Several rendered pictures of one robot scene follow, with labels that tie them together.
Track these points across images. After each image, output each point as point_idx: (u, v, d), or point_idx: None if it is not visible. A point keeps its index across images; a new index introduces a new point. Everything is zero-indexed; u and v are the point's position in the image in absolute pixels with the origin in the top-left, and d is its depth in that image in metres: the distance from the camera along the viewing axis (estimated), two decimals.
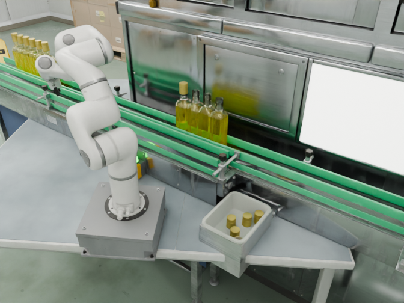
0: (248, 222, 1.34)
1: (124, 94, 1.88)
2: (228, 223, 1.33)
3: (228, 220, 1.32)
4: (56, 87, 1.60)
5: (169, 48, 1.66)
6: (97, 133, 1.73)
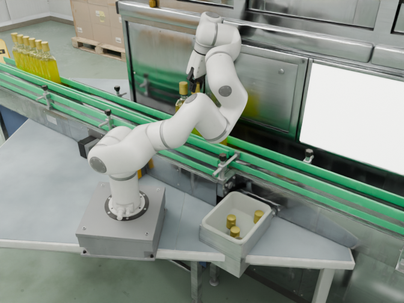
0: (199, 87, 1.46)
1: (124, 94, 1.88)
2: (228, 223, 1.33)
3: (228, 220, 1.32)
4: None
5: (169, 48, 1.66)
6: (97, 133, 1.73)
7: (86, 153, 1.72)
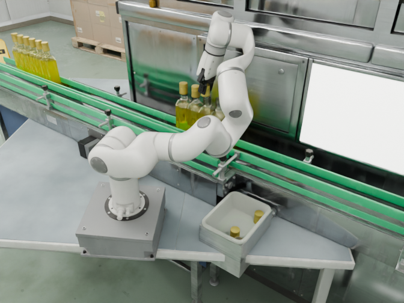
0: None
1: (124, 94, 1.88)
2: (208, 91, 1.40)
3: (208, 86, 1.39)
4: None
5: (169, 48, 1.66)
6: (97, 133, 1.73)
7: (86, 153, 1.72)
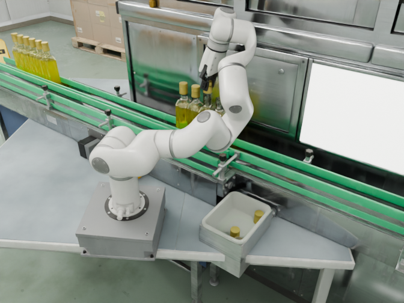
0: (199, 90, 1.47)
1: (124, 94, 1.88)
2: (211, 87, 1.41)
3: (211, 83, 1.40)
4: None
5: (169, 48, 1.66)
6: (97, 133, 1.73)
7: (86, 153, 1.72)
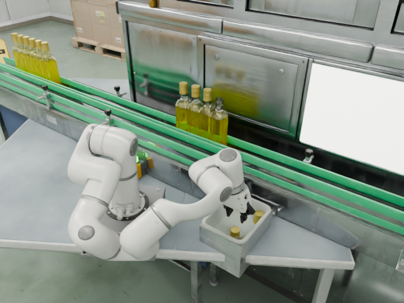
0: (199, 90, 1.47)
1: (124, 94, 1.88)
2: (211, 95, 1.43)
3: (211, 91, 1.42)
4: (247, 202, 1.16)
5: (169, 48, 1.66)
6: None
7: None
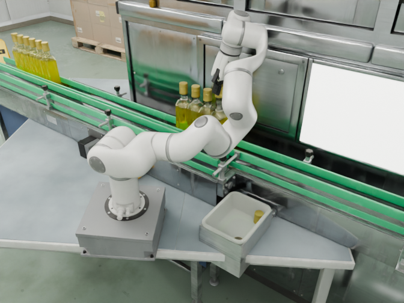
0: (199, 90, 1.47)
1: (124, 94, 1.88)
2: (211, 95, 1.43)
3: (211, 91, 1.42)
4: None
5: (169, 48, 1.66)
6: (97, 133, 1.73)
7: (86, 153, 1.72)
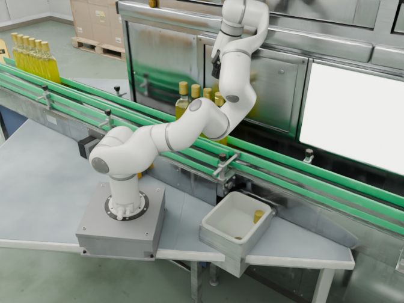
0: (199, 90, 1.47)
1: (124, 94, 1.88)
2: (211, 95, 1.43)
3: (211, 91, 1.42)
4: None
5: (169, 48, 1.66)
6: (97, 133, 1.73)
7: (86, 153, 1.72)
